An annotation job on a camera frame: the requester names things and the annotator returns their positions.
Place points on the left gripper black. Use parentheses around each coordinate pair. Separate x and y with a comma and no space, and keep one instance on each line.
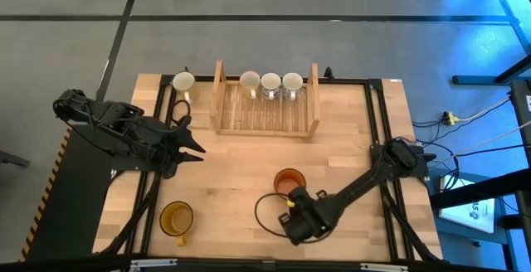
(171,152)

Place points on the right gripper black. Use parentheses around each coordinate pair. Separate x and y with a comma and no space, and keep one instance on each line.
(311,220)

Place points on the orange mug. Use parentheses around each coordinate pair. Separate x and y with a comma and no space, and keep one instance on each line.
(286,178)

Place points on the pale yellow mug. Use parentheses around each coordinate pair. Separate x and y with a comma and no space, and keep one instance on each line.
(249,80)

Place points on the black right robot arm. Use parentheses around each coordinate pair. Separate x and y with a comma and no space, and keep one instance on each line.
(357,187)

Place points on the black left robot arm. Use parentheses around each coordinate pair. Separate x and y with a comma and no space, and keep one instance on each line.
(124,127)

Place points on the white mug outside rack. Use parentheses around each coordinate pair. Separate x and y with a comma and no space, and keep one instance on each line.
(183,82)

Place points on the wooden mug rack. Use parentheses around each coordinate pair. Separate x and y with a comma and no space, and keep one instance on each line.
(265,118)

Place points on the white mug with geometric pattern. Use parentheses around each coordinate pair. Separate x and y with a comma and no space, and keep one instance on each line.
(292,82)

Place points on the black platform with hazard stripes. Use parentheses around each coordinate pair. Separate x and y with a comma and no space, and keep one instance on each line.
(70,205)

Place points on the white box with print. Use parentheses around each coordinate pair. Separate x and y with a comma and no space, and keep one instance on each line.
(469,218)

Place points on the yellow power plug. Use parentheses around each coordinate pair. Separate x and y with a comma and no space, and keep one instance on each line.
(450,118)

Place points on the black crossbar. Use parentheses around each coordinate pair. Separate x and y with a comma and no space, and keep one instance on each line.
(477,190)

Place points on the black stand legs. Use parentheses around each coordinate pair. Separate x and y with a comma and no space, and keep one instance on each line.
(510,23)

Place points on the silver metal bracket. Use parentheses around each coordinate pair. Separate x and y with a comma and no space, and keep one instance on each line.
(153,263)
(383,267)

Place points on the black metal table frame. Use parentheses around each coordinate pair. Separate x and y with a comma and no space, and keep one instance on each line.
(375,110)

